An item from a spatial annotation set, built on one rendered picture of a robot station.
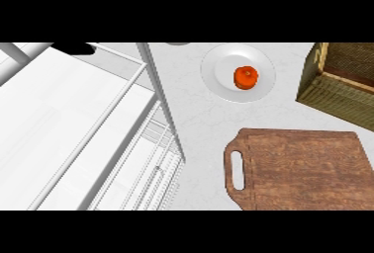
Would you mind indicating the black shape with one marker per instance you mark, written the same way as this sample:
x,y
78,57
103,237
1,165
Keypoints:
x,y
74,47

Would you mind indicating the grey round object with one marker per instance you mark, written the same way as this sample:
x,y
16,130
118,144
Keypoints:
x,y
177,43

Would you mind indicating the brown wooden cutting board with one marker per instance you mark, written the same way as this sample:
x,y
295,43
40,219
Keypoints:
x,y
301,171

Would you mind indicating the white open rack cabinet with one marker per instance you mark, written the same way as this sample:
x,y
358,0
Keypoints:
x,y
72,131

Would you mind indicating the orange-red tomato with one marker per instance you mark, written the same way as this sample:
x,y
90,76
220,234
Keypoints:
x,y
245,77

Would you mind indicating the olive wicker basket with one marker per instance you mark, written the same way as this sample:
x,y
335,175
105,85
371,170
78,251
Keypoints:
x,y
335,95

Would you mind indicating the white plate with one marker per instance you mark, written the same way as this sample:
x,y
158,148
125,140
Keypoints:
x,y
219,82

